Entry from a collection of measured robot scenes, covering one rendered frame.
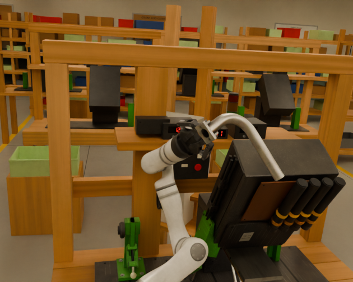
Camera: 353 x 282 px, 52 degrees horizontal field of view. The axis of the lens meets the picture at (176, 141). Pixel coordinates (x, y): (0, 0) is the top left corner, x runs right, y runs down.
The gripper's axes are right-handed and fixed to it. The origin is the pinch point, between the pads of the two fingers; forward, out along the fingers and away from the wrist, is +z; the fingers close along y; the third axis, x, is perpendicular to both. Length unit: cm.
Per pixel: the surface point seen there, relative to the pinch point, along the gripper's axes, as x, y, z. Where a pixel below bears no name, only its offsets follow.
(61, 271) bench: -29, -19, -113
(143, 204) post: 15, -16, -90
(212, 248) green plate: 12, -45, -57
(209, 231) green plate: 13, -37, -51
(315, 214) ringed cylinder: 36, -51, -20
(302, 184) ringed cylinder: 26.4, -34.1, -8.2
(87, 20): 385, 299, -562
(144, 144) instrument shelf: 18, 7, -61
